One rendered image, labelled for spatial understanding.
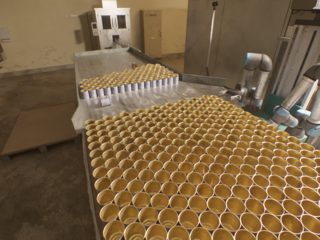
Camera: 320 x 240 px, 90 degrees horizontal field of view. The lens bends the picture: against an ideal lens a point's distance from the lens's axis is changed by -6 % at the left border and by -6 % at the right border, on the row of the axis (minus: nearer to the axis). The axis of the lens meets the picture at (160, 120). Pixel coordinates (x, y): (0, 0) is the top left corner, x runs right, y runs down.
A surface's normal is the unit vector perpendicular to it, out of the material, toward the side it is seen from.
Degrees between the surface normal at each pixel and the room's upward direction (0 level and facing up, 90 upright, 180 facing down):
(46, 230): 0
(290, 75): 90
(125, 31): 90
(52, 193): 0
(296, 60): 90
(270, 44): 90
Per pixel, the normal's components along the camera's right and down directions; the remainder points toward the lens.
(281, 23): -0.91, 0.22
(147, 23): 0.42, 0.48
